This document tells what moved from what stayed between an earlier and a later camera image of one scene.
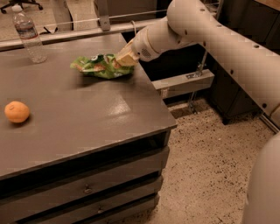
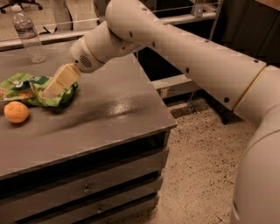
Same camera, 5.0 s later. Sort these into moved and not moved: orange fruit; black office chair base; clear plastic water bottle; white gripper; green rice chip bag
Moved: green rice chip bag; white gripper
Not moved: orange fruit; clear plastic water bottle; black office chair base
